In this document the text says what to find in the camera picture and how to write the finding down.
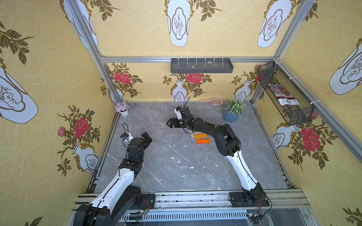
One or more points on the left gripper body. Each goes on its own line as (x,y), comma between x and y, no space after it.
(145,137)

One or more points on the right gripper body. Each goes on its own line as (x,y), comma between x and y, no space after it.
(175,123)

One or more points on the red orange wooden block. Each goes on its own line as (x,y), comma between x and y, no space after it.
(203,141)

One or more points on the amber orange wooden block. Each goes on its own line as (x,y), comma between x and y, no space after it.
(200,136)

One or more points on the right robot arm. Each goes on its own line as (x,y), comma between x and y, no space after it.
(228,145)

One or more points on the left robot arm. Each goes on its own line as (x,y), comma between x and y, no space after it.
(119,196)

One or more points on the small white pot purple flowers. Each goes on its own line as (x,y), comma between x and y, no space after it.
(122,108)

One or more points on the blue flower pot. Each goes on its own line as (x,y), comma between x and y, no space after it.
(229,117)

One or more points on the green artificial plant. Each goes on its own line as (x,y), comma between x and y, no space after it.
(235,107)

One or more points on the grey wall shelf tray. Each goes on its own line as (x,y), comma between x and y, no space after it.
(201,65)

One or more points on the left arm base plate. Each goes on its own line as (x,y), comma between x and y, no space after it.
(147,201)

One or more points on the black wire basket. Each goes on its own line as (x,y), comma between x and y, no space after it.
(270,73)

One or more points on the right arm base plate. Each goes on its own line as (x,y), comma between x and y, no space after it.
(241,199)

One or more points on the packet in wire basket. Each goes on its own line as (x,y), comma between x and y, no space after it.
(282,95)

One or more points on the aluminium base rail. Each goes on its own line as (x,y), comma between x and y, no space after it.
(286,205)

